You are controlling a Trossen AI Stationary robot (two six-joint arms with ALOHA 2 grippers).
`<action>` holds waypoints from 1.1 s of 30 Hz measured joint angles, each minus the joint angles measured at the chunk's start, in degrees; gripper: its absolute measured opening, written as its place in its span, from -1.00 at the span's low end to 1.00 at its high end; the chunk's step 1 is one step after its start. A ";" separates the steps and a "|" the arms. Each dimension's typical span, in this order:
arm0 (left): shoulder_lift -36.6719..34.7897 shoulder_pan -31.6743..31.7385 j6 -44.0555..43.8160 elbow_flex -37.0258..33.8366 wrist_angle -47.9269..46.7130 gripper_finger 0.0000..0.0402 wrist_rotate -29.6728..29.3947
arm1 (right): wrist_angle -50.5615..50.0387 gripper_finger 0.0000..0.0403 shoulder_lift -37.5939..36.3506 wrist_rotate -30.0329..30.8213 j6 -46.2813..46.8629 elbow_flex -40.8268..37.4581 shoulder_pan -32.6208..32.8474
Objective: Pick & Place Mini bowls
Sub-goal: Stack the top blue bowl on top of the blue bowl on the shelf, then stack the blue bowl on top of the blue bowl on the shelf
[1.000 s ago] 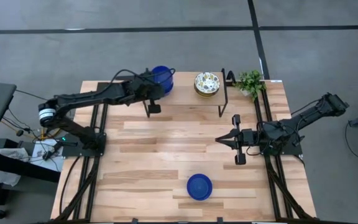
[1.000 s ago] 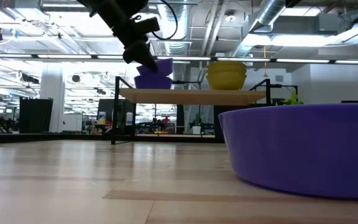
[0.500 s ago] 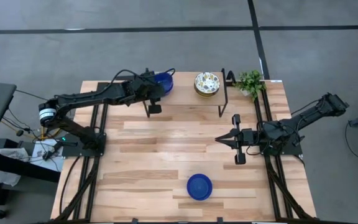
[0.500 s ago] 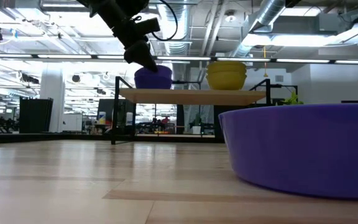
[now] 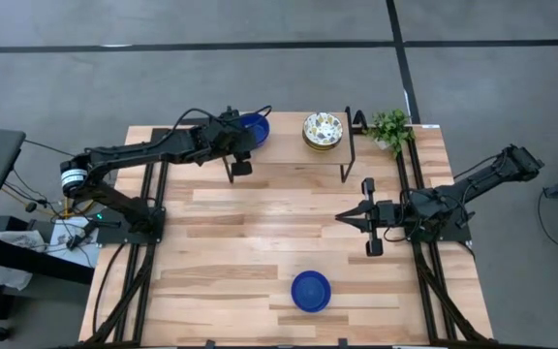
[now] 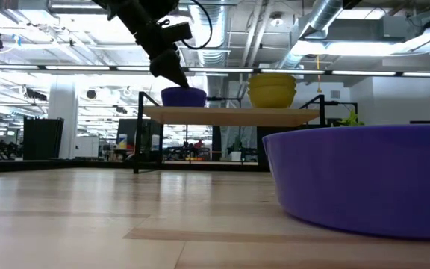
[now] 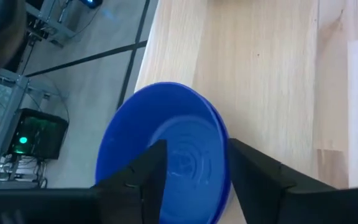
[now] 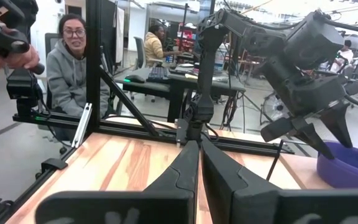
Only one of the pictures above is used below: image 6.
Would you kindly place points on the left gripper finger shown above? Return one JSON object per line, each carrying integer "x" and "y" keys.
{"x": 170, "y": 67}

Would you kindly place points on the purple mini bowl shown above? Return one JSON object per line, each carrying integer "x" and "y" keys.
{"x": 368, "y": 179}
{"x": 183, "y": 98}

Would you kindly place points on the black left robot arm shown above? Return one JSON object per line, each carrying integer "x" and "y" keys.
{"x": 136, "y": 9}

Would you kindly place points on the white container with label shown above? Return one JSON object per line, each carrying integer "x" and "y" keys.
{"x": 155, "y": 142}
{"x": 122, "y": 141}

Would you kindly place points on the small potted plant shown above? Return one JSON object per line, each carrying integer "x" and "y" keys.
{"x": 236, "y": 151}

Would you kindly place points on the green leafy plant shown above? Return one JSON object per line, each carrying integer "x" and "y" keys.
{"x": 351, "y": 119}

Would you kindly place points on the long ceiling light strip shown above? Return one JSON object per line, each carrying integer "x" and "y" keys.
{"x": 427, "y": 74}
{"x": 363, "y": 73}

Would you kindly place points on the black computer monitor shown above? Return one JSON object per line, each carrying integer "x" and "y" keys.
{"x": 426, "y": 122}

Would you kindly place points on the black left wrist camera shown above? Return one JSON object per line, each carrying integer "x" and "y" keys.
{"x": 177, "y": 31}

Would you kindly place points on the silver corrugated ceiling duct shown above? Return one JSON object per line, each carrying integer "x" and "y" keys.
{"x": 211, "y": 33}

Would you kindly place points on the wooden shelf with black frame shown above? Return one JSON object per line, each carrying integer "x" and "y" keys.
{"x": 230, "y": 116}

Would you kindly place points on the large silver ceiling duct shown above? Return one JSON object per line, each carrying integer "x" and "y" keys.
{"x": 319, "y": 18}

